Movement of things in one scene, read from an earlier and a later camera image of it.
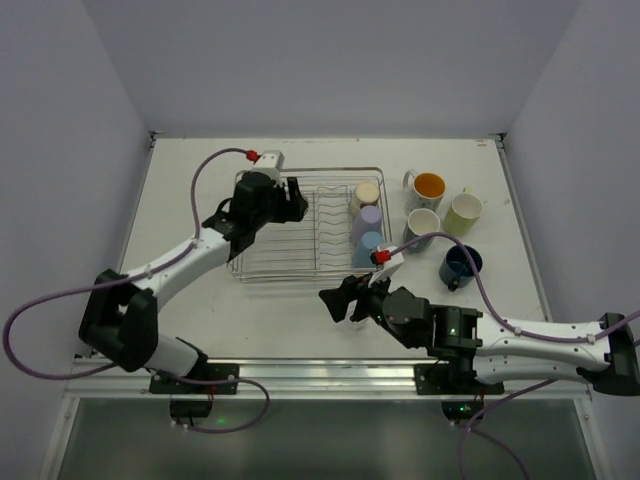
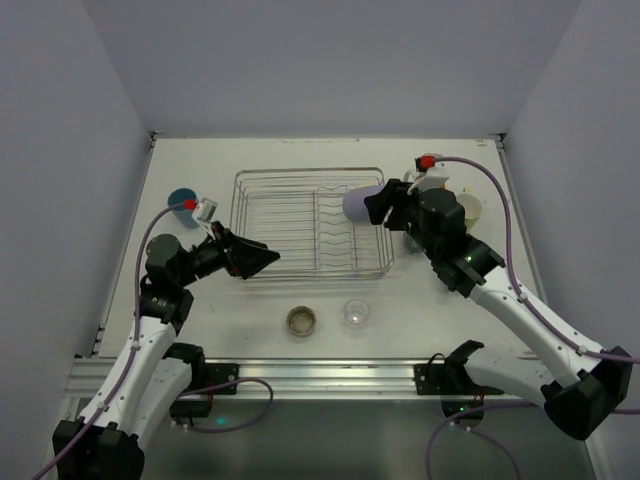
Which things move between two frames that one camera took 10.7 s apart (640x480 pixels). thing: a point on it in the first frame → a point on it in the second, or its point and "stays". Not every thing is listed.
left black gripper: [285, 201] → [232, 252]
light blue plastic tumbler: [364, 245] → [183, 217]
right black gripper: [360, 301] → [398, 209]
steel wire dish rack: [346, 220] stays
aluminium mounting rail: [307, 379] stays
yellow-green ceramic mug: [463, 213] stays
